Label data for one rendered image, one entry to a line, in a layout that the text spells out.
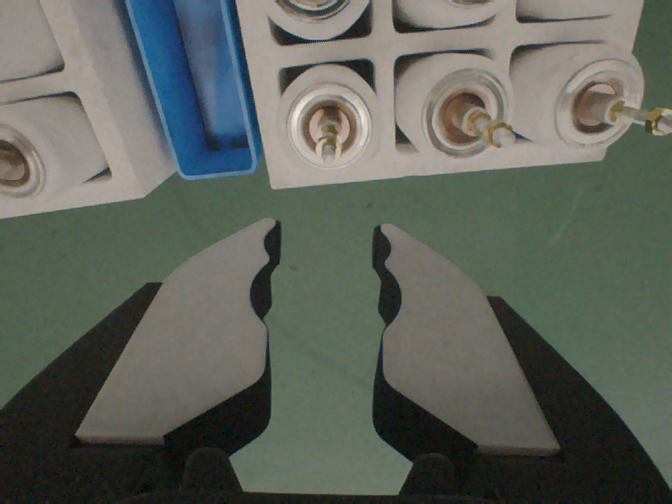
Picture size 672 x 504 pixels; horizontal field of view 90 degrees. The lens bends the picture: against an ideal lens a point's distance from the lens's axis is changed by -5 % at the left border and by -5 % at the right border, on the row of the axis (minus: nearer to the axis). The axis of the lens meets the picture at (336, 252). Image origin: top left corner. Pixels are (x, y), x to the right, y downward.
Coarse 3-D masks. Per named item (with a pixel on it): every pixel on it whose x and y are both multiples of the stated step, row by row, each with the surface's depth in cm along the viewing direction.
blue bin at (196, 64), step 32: (128, 0) 36; (160, 0) 42; (192, 0) 46; (224, 0) 36; (160, 32) 42; (192, 32) 48; (224, 32) 48; (160, 64) 42; (192, 64) 50; (224, 64) 50; (160, 96) 42; (192, 96) 50; (224, 96) 52; (192, 128) 50; (224, 128) 54; (256, 128) 48; (192, 160) 49; (224, 160) 50; (256, 160) 45
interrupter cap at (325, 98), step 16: (304, 96) 29; (320, 96) 29; (336, 96) 29; (352, 96) 29; (288, 112) 30; (304, 112) 30; (320, 112) 30; (336, 112) 30; (352, 112) 30; (368, 112) 30; (288, 128) 30; (304, 128) 31; (352, 128) 31; (368, 128) 30; (304, 144) 31; (352, 144) 31; (368, 144) 31; (304, 160) 32; (352, 160) 32
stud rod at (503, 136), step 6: (480, 120) 26; (486, 120) 26; (474, 126) 27; (480, 126) 26; (498, 132) 23; (504, 132) 23; (510, 132) 22; (498, 138) 23; (504, 138) 23; (510, 138) 23; (504, 144) 23; (510, 144) 23
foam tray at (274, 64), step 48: (240, 0) 32; (384, 0) 32; (288, 48) 34; (336, 48) 34; (384, 48) 34; (432, 48) 34; (480, 48) 36; (624, 48) 34; (384, 96) 36; (384, 144) 39; (528, 144) 39
